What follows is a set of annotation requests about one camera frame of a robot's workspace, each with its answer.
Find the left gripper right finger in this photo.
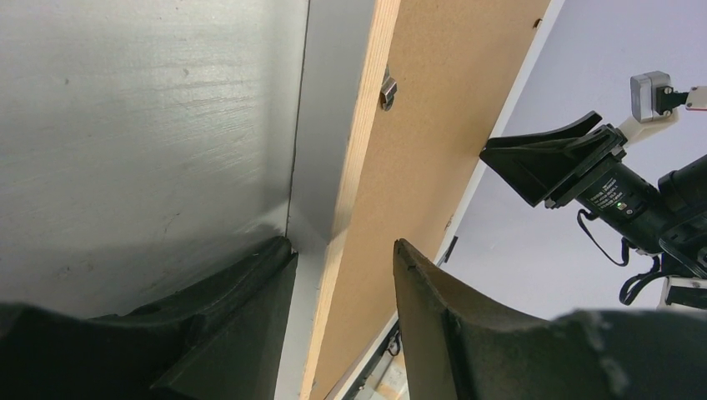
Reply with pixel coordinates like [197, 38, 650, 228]
[393, 239, 706, 399]

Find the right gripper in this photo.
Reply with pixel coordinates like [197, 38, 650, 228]
[480, 111, 706, 255]

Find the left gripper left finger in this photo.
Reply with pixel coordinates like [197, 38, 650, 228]
[1, 236, 298, 399]

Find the white wooden picture frame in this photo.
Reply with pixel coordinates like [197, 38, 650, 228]
[275, 1, 562, 399]

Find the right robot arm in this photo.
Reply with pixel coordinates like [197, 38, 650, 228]
[480, 112, 706, 311]

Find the aluminium front rail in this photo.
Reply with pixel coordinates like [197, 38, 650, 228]
[336, 314, 410, 399]

